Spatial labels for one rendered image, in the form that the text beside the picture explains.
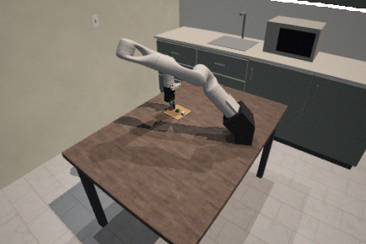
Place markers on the tan square mat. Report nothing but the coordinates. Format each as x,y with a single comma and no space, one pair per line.
177,115

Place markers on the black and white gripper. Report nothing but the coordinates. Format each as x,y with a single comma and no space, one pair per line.
169,92

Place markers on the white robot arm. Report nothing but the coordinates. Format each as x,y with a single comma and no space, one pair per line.
170,69

